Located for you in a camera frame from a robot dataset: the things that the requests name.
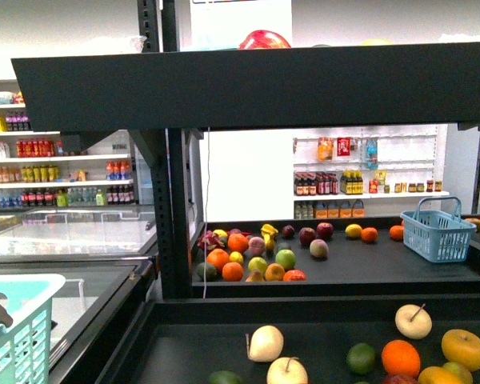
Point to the light teal plastic basket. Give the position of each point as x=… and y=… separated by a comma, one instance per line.
x=25, y=344

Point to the black rear display shelf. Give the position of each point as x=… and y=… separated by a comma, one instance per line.
x=354, y=267

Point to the white sauce bottle shelf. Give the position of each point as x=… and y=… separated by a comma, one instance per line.
x=364, y=171

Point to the white drinks shelf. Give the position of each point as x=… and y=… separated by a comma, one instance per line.
x=43, y=167

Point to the glass top freezer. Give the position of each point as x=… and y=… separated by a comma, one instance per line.
x=107, y=258

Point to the black fruit display tray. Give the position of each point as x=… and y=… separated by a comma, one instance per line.
x=185, y=341

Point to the white apple with stem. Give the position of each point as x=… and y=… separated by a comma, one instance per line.
x=286, y=371

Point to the dark green avocado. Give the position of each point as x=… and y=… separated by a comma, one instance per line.
x=225, y=377

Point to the small blue shopping basket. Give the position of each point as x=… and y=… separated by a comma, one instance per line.
x=436, y=235

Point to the green lime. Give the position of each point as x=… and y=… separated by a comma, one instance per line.
x=361, y=358

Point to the large orange mandarin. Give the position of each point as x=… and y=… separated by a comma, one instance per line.
x=400, y=357

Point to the yellow orange apple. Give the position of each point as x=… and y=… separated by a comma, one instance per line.
x=463, y=347

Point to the black perforated shelf post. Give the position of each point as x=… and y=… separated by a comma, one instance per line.
x=170, y=190

